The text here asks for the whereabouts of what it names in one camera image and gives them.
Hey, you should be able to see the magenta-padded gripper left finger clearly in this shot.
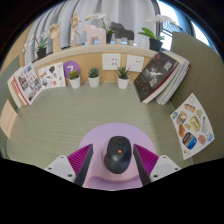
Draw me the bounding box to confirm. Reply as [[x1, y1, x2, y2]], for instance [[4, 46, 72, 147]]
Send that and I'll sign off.
[[44, 143, 95, 187]]

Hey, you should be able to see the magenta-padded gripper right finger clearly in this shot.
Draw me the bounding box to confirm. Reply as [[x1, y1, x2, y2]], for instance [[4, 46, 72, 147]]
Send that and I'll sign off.
[[132, 143, 181, 187]]

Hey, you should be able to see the black computer mouse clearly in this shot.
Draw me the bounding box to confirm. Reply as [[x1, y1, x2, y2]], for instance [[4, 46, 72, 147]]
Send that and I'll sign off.
[[103, 135, 132, 175]]

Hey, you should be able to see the purple round mouse pad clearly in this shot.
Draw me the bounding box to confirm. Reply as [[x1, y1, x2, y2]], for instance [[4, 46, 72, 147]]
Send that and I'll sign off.
[[78, 122, 158, 191]]

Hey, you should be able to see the food sticker sheet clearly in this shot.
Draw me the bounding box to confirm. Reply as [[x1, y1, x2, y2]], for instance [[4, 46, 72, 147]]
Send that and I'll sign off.
[[169, 92, 216, 161]]

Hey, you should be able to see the red-spined book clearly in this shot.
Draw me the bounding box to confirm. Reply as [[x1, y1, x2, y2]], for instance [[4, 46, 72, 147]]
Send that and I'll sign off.
[[11, 75, 30, 108]]

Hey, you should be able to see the small plant in white pot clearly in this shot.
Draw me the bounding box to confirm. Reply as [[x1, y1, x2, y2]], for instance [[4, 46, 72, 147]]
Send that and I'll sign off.
[[68, 69, 82, 90], [87, 67, 101, 89], [116, 65, 131, 90]]

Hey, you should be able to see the white books stack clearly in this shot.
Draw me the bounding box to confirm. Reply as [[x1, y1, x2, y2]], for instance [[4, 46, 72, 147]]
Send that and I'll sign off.
[[155, 50, 191, 106]]

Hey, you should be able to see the book with picture cover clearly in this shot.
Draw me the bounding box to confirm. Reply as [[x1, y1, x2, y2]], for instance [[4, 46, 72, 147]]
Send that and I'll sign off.
[[14, 63, 44, 107]]

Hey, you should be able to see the black book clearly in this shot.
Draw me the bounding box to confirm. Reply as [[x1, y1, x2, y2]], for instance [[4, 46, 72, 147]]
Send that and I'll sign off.
[[133, 51, 180, 104]]

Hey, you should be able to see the white sticker sheet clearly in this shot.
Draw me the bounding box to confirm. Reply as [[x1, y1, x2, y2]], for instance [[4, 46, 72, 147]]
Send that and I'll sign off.
[[37, 61, 67, 90]]

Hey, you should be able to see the thick white book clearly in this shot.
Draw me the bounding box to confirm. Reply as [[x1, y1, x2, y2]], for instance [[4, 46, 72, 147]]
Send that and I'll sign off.
[[7, 74, 23, 108]]

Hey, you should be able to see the grey-green desk divider panel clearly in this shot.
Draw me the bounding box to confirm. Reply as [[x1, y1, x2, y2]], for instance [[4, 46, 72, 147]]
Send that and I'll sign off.
[[171, 31, 224, 164], [0, 54, 21, 158]]

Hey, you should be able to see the purple round number sign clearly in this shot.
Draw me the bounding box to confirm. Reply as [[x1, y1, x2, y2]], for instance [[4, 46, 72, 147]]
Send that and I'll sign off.
[[63, 60, 82, 79]]

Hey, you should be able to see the white orchid in black pot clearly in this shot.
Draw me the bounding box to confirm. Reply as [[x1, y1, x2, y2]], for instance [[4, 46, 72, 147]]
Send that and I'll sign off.
[[84, 12, 116, 44], [22, 31, 49, 61], [137, 13, 176, 53]]

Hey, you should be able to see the wooden hand model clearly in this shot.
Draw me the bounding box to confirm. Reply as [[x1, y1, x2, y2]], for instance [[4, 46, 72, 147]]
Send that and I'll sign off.
[[47, 21, 63, 54]]

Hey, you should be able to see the pink horse figure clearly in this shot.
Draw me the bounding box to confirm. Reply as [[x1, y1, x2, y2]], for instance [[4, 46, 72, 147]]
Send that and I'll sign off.
[[82, 24, 107, 46]]

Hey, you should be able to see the wooden artist mannequin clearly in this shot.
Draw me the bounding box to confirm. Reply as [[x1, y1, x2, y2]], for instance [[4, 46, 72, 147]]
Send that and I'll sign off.
[[69, 12, 82, 47]]

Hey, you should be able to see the black horse figure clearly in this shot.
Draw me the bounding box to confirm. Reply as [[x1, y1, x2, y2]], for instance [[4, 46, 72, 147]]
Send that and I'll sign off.
[[109, 21, 135, 46]]

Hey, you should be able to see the window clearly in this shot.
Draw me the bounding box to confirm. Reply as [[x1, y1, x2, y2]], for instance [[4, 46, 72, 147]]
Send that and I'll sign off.
[[156, 0, 211, 51]]

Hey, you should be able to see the light grey curtain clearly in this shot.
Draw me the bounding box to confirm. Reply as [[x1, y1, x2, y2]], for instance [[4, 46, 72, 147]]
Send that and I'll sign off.
[[24, 0, 161, 58]]

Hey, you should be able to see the white wall outlet plate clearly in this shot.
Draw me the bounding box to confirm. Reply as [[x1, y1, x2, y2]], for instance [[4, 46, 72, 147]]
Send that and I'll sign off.
[[101, 52, 122, 71], [125, 54, 145, 73]]

